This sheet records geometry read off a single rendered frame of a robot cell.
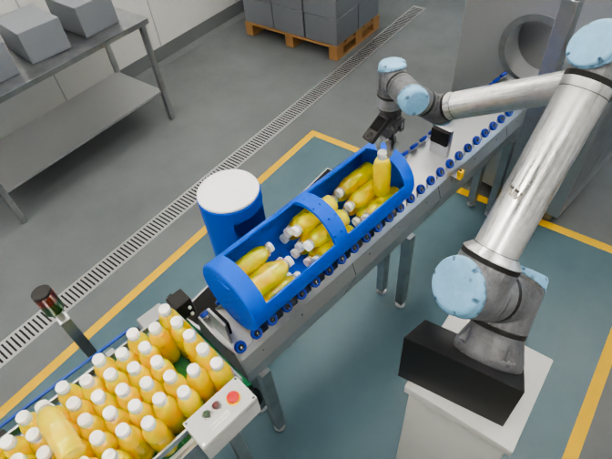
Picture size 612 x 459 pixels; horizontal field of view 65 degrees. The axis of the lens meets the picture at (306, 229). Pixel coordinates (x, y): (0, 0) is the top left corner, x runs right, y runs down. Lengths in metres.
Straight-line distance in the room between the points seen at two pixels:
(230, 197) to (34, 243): 2.10
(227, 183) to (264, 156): 1.79
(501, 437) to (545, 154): 0.76
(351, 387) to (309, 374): 0.24
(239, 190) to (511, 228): 1.27
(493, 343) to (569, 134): 0.55
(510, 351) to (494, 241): 0.33
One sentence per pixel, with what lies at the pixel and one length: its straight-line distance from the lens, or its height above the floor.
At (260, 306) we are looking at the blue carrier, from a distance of 1.61.
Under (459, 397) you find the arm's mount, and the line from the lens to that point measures 1.47.
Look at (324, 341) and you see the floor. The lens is 2.82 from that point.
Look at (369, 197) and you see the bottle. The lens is 2.00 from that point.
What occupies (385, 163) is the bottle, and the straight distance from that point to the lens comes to 1.88.
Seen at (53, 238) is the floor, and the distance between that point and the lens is 3.90.
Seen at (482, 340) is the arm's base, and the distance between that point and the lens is 1.39.
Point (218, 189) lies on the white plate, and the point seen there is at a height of 1.04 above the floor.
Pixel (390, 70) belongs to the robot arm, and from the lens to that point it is 1.64.
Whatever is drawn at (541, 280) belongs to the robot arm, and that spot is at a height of 1.41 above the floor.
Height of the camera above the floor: 2.47
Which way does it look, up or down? 48 degrees down
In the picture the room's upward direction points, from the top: 6 degrees counter-clockwise
